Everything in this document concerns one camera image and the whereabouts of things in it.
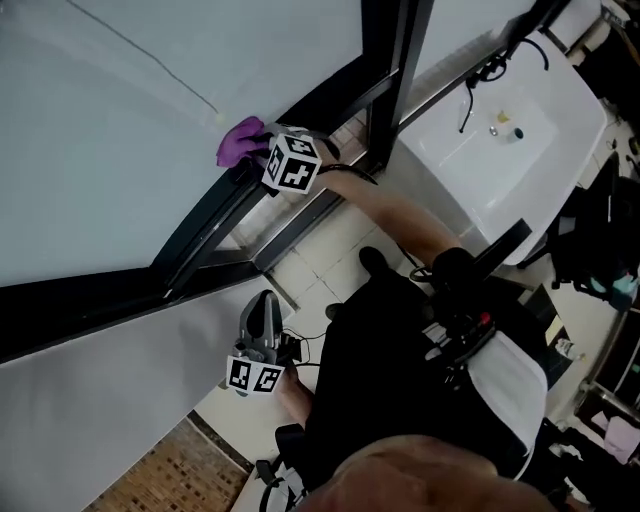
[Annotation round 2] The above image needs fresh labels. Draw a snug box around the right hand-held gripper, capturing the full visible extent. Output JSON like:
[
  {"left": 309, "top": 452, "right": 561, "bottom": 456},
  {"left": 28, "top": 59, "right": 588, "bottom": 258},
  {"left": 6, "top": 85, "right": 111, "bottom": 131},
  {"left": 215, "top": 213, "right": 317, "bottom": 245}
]
[{"left": 260, "top": 123, "right": 342, "bottom": 199}]

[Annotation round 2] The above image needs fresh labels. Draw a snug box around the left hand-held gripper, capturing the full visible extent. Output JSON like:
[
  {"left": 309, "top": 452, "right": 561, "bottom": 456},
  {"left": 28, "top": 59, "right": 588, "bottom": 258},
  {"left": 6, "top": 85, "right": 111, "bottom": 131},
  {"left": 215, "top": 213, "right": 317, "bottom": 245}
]
[{"left": 225, "top": 289, "right": 304, "bottom": 397}]

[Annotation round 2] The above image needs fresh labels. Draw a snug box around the purple cleaning cloth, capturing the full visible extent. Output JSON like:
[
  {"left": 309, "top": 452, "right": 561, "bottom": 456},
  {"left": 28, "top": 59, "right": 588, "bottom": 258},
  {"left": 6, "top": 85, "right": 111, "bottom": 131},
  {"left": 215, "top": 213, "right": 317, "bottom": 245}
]
[{"left": 215, "top": 115, "right": 274, "bottom": 169}]

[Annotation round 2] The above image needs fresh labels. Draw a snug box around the person's right forearm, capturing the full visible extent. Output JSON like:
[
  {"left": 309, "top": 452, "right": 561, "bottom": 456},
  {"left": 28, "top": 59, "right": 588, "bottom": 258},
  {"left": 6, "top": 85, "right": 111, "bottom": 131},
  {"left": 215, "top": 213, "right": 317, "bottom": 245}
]
[{"left": 319, "top": 169, "right": 464, "bottom": 266}]

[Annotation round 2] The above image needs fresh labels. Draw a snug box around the person's left forearm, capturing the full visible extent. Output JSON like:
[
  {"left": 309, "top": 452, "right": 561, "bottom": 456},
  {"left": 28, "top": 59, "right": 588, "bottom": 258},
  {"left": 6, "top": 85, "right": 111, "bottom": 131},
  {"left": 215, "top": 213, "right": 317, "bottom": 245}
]
[{"left": 274, "top": 372, "right": 316, "bottom": 426}]

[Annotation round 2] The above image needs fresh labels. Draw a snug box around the black office chair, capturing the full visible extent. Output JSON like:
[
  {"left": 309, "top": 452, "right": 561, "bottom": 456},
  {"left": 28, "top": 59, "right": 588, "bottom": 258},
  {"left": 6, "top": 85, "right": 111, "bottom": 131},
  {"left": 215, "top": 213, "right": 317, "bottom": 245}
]
[{"left": 254, "top": 423, "right": 306, "bottom": 501}]

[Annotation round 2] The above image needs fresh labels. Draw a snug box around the person's black clothing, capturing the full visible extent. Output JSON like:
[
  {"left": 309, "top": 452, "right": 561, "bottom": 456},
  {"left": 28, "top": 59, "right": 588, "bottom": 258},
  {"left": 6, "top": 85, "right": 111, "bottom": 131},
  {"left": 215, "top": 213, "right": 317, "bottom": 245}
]
[{"left": 274, "top": 249, "right": 551, "bottom": 494}]

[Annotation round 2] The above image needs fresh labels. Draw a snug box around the white cabinet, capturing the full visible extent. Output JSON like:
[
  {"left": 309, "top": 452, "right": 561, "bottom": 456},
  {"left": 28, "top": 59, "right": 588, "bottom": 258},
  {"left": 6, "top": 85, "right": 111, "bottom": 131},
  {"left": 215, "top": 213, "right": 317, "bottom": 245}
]
[{"left": 234, "top": 459, "right": 301, "bottom": 512}]

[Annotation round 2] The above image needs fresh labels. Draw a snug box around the frosted window pane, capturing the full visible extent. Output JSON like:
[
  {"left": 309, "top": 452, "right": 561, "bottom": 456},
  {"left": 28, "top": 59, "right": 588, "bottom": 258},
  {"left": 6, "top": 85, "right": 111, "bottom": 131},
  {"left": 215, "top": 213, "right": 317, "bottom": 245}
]
[
  {"left": 0, "top": 0, "right": 366, "bottom": 289},
  {"left": 412, "top": 0, "right": 546, "bottom": 91}
]

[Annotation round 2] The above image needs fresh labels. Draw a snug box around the black chest harness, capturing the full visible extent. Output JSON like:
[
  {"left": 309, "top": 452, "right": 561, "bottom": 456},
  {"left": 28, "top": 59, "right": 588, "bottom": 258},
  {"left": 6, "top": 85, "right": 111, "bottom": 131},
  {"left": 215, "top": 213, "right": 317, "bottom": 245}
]
[{"left": 424, "top": 309, "right": 496, "bottom": 386}]

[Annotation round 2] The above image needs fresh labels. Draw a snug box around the person's face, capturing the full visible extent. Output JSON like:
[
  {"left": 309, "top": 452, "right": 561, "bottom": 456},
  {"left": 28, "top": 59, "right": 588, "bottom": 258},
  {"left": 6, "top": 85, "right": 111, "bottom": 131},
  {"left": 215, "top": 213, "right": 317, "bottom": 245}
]
[{"left": 294, "top": 433, "right": 551, "bottom": 512}]

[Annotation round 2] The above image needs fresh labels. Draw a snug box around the white fabric pouch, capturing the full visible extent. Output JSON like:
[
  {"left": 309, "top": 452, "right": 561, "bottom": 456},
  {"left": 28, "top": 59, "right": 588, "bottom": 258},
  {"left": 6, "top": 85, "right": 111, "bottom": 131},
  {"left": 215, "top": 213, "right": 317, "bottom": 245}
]
[{"left": 467, "top": 332, "right": 549, "bottom": 466}]

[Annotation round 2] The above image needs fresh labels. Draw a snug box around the black backpack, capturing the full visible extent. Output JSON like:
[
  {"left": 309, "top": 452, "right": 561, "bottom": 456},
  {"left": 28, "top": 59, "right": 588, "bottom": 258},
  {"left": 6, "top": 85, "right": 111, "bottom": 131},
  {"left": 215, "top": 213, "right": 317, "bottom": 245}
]
[{"left": 549, "top": 149, "right": 640, "bottom": 301}]

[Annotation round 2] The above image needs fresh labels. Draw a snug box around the teal cloth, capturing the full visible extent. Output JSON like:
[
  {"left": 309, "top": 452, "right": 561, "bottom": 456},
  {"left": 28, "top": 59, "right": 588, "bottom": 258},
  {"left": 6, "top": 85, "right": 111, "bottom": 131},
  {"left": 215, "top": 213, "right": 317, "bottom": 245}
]
[{"left": 589, "top": 272, "right": 640, "bottom": 309}]

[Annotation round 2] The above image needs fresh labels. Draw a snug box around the metal shelf rack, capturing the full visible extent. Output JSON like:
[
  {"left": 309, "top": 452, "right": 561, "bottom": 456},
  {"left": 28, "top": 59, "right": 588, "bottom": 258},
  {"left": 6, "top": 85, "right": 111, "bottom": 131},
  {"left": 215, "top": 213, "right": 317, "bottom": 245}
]
[{"left": 574, "top": 299, "right": 640, "bottom": 451}]

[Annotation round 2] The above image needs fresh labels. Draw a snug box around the pink cloth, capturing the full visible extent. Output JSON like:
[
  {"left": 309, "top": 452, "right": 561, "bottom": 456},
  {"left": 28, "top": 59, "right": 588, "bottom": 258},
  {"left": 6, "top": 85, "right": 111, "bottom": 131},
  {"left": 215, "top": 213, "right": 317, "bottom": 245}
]
[{"left": 597, "top": 412, "right": 640, "bottom": 466}]

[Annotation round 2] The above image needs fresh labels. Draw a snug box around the thin black cable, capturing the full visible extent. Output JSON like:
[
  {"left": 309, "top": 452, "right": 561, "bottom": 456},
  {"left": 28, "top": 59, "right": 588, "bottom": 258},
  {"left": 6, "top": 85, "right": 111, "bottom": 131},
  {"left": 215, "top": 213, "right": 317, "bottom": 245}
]
[{"left": 284, "top": 329, "right": 326, "bottom": 369}]

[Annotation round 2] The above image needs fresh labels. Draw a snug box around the black window frame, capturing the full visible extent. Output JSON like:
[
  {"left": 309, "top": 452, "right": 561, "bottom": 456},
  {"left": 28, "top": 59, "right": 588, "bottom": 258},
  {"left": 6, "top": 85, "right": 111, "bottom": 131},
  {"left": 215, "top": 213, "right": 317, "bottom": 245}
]
[{"left": 0, "top": 0, "right": 571, "bottom": 364}]

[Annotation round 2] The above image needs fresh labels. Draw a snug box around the black faucet hose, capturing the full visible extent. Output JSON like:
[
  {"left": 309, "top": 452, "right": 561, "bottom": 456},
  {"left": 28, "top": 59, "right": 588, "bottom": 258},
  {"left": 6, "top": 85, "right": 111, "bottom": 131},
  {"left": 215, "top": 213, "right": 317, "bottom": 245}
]
[{"left": 458, "top": 54, "right": 506, "bottom": 134}]

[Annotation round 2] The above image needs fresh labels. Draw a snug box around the white table with cables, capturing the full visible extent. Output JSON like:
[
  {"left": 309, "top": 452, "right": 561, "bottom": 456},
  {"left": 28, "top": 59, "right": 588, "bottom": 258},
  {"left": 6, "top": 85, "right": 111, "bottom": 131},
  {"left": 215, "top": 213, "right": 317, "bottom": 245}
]
[{"left": 397, "top": 29, "right": 609, "bottom": 266}]

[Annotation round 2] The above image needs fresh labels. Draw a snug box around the black shoulder strap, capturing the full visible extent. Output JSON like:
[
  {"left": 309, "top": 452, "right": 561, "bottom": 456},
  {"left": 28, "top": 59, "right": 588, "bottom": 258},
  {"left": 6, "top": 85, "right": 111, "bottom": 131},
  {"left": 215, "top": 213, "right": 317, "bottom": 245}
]
[{"left": 469, "top": 218, "right": 533, "bottom": 281}]

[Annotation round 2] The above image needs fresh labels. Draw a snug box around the black curved hose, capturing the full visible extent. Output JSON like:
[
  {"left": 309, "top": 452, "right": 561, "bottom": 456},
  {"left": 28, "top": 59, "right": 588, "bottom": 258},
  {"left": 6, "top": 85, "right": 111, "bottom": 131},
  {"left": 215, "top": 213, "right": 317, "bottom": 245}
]
[{"left": 519, "top": 37, "right": 550, "bottom": 71}]

